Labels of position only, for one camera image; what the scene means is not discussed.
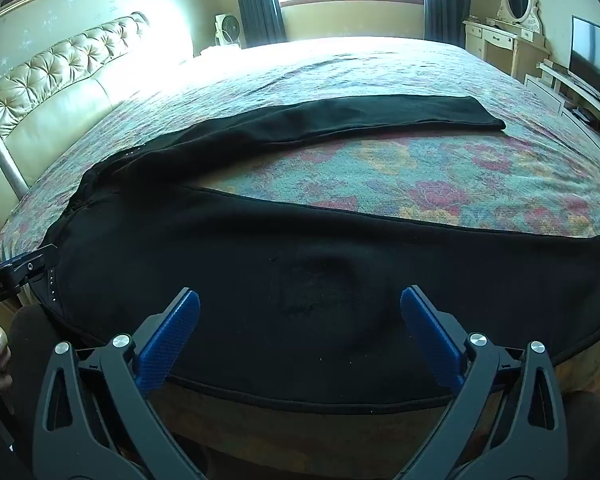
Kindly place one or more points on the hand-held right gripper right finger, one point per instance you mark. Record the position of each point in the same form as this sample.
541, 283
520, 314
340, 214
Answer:
430, 330

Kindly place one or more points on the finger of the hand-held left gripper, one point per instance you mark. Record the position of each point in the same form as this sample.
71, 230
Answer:
42, 262

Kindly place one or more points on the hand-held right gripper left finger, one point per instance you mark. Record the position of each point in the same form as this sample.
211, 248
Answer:
172, 330

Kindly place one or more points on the black pants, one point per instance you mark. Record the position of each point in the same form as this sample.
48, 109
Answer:
280, 240

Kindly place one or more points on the person's left hand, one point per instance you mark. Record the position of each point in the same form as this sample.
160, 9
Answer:
2, 360

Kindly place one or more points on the beige tufted headboard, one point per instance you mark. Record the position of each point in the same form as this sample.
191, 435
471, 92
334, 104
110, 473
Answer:
45, 120

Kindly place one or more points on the floral bedspread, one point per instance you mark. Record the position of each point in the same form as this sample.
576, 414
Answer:
405, 170

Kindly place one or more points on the white television stand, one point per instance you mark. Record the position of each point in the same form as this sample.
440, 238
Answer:
555, 85

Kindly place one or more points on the white fan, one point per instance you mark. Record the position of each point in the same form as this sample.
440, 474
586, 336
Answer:
227, 30

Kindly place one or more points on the cream dressing table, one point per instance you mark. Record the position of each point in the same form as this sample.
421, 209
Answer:
500, 40

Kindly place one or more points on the black television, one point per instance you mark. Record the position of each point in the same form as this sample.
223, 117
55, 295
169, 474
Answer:
595, 60

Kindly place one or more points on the dark blue curtain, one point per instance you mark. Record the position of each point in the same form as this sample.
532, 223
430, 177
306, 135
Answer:
445, 0
257, 0

